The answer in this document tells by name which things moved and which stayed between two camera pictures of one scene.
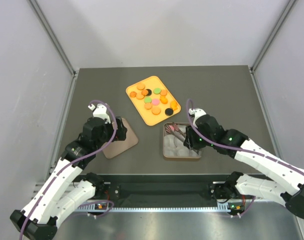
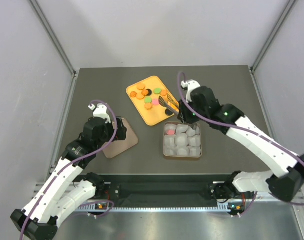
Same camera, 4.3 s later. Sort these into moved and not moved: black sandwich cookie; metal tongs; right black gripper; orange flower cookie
Moved: metal tongs; right black gripper
Not moved: black sandwich cookie; orange flower cookie
